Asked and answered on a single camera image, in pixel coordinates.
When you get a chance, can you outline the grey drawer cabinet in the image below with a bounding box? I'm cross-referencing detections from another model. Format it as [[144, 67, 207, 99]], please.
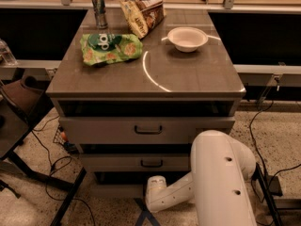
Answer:
[[47, 8, 246, 189]]

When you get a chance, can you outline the grey drawer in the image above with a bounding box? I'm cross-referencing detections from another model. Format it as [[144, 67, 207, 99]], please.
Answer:
[[59, 117, 235, 144], [80, 153, 190, 172], [90, 185, 144, 198]]

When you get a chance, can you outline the black cable left floor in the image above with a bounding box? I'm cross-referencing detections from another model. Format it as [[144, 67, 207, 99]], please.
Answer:
[[30, 115, 96, 226]]

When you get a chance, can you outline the green chip bag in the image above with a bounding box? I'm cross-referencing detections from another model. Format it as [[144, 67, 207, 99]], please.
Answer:
[[80, 33, 143, 66]]

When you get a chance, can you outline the white paper bowl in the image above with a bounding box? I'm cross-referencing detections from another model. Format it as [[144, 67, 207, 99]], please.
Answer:
[[167, 27, 208, 53]]

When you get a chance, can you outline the grey middle drawer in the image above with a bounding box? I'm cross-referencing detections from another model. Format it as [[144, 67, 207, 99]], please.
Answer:
[[80, 153, 190, 172]]

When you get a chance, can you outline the wire basket with items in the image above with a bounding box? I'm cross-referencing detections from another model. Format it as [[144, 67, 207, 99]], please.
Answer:
[[53, 126, 78, 153]]

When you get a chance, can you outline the blue tape cross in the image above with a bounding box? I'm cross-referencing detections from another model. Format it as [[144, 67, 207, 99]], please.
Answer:
[[135, 198, 161, 226]]

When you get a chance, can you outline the clear plastic bottle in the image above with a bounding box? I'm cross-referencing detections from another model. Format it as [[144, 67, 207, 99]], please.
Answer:
[[0, 39, 18, 66]]

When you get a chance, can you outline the black floor stand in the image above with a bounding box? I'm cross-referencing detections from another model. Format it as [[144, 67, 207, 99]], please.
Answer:
[[252, 164, 301, 226]]

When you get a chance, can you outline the black floor cable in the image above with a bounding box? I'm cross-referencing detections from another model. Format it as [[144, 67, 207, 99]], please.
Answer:
[[248, 101, 301, 226]]

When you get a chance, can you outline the dark side table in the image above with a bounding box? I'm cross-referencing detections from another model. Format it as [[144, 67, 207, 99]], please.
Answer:
[[1, 76, 86, 226]]

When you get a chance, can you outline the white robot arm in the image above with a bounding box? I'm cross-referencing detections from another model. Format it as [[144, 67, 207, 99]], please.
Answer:
[[146, 130, 257, 226]]

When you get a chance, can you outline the brown yellow snack bag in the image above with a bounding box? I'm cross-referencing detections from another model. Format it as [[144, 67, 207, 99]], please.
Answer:
[[119, 0, 166, 39]]

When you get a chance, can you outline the grey top drawer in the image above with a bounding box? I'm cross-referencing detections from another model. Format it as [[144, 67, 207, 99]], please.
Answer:
[[59, 117, 235, 144]]

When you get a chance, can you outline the grey bottom drawer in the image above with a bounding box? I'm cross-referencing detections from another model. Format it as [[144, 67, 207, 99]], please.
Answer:
[[90, 185, 144, 198]]

